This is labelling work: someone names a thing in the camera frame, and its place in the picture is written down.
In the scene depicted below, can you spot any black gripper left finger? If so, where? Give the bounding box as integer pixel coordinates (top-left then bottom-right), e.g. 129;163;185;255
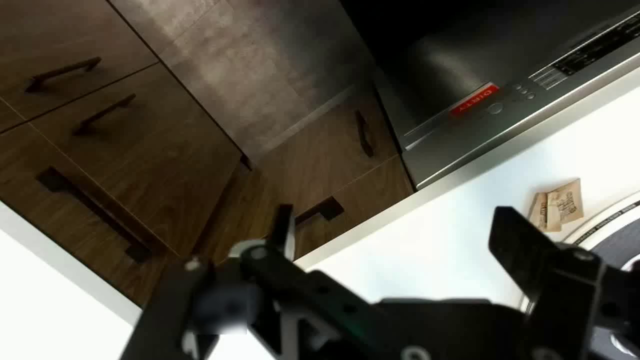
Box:
267;204;296;258

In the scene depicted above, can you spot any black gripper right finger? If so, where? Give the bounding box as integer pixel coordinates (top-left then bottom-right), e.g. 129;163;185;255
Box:
487;206;562;307

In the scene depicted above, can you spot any white drawer with wood front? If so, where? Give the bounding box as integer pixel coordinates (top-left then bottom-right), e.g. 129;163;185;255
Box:
296;156;413;258

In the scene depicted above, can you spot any wooden drawer front middle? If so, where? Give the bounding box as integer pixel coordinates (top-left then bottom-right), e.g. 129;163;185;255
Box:
33;63;240;246

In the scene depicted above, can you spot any wooden drawer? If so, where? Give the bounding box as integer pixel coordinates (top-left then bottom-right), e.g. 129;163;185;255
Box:
0;0;156;117
0;125;194;304
33;63;240;246

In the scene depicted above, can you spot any wooden drawer front lower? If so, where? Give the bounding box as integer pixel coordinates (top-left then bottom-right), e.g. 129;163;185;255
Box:
0;125;194;304

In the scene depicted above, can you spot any wooden drawer front upper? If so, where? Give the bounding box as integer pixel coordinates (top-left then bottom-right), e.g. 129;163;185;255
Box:
0;0;156;117

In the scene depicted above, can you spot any brown paper packet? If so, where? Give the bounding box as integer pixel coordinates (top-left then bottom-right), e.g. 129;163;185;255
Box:
528;179;584;231

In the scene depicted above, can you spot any round black white tray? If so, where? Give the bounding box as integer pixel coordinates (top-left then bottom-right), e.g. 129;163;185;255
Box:
564;191;640;272

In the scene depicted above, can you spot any wooden corner cabinet door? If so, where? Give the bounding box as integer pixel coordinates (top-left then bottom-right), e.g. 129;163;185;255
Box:
262;86;395;212

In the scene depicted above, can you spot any black corner cabinet handle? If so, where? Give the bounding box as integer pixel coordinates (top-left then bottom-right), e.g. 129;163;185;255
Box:
353;110;374;158

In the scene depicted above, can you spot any black handle on lower drawer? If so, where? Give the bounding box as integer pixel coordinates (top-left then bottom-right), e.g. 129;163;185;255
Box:
35;167;151;263

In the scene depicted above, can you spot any black handle on drawer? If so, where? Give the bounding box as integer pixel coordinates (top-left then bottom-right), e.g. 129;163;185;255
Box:
71;93;136;135
24;55;102;92
35;167;151;263

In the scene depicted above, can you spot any black handle on middle drawer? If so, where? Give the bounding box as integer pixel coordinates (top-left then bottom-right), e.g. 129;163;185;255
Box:
71;93;136;135

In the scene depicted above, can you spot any black handle on upper drawer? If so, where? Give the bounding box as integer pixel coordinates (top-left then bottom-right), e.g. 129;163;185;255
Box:
24;55;102;92

